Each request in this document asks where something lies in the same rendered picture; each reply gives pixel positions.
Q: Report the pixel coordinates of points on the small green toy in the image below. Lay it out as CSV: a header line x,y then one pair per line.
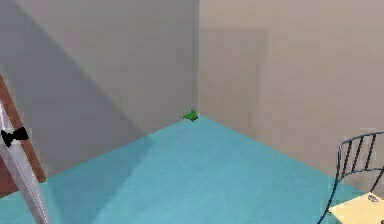
x,y
191,115

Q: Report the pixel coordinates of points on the pale yellow table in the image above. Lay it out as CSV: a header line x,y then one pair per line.
x,y
361,210

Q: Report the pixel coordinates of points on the small grey object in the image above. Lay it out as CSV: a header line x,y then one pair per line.
x,y
373,198

